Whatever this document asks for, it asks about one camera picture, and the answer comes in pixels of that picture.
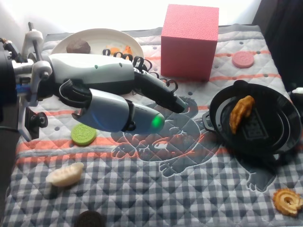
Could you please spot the cream round plate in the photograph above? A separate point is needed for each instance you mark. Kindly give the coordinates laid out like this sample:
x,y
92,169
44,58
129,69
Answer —
x,y
99,37

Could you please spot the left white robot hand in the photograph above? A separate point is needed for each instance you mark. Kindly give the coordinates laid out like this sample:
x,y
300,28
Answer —
x,y
90,68

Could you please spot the brown sandwich cookie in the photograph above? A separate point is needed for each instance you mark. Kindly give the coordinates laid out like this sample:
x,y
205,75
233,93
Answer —
x,y
90,220

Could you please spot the pink sandwich cookie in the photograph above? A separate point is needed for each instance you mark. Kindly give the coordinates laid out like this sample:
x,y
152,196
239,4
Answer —
x,y
242,60

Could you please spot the pink box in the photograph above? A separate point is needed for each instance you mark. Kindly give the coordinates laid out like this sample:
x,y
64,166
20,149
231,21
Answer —
x,y
189,47

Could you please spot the fried toy dumpling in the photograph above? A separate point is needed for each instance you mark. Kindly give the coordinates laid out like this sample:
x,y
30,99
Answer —
x,y
241,111

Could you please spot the black cast iron skillet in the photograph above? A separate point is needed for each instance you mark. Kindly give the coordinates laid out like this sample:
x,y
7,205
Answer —
x,y
267,118

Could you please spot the green sandwich cookie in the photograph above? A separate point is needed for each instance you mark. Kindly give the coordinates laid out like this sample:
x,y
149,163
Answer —
x,y
83,134

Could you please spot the grey quilt with bear print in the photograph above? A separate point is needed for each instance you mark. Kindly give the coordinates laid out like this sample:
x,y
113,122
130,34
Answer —
x,y
142,184

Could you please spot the swirl butter cookie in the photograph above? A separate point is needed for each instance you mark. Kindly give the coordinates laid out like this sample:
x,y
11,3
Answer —
x,y
286,202

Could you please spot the toy fried egg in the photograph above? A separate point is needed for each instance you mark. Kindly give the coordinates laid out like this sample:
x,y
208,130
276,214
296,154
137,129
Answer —
x,y
114,50

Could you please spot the white toy dumpling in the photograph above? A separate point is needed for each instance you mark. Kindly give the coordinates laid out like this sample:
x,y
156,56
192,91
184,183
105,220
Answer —
x,y
65,175

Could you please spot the toy shrimp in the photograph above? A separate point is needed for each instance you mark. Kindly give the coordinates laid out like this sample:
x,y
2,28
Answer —
x,y
127,50

